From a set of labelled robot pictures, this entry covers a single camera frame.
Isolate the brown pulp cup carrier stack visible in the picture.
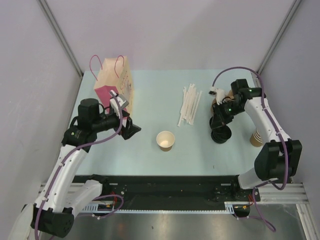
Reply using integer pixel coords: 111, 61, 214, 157
210, 90, 234, 115

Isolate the aluminium frame post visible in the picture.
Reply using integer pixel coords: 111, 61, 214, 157
257, 0, 304, 75
36, 0, 84, 79

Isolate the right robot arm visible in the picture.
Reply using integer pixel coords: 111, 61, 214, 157
209, 79, 303, 201

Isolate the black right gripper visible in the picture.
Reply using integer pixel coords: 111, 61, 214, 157
210, 100, 245, 129

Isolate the pink paper gift bag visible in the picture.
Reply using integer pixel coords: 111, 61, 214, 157
92, 55, 134, 114

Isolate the brown paper cup stack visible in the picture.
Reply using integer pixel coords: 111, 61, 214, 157
249, 128, 263, 147

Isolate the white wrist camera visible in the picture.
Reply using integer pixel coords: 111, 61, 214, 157
109, 90, 129, 116
208, 86, 228, 105

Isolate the right aluminium frame post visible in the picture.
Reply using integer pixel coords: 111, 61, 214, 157
257, 0, 304, 75

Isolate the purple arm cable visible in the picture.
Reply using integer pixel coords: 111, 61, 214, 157
33, 92, 126, 237
211, 66, 293, 232

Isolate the left aluminium frame post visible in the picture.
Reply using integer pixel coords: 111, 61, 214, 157
36, 0, 84, 79

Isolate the white wrapped straws bundle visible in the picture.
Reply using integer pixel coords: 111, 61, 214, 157
177, 83, 203, 127

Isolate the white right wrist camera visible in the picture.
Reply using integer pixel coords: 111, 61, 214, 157
208, 86, 228, 105

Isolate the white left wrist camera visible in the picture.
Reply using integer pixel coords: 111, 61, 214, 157
109, 90, 129, 116

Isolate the black cup lid stack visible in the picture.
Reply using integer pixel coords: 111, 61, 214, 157
210, 125, 232, 144

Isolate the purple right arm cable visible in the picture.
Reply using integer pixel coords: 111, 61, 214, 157
211, 66, 293, 232

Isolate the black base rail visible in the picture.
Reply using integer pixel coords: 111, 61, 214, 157
72, 174, 261, 211

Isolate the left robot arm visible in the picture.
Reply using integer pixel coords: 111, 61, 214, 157
30, 94, 141, 239

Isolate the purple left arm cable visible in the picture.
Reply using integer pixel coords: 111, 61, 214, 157
33, 92, 126, 237

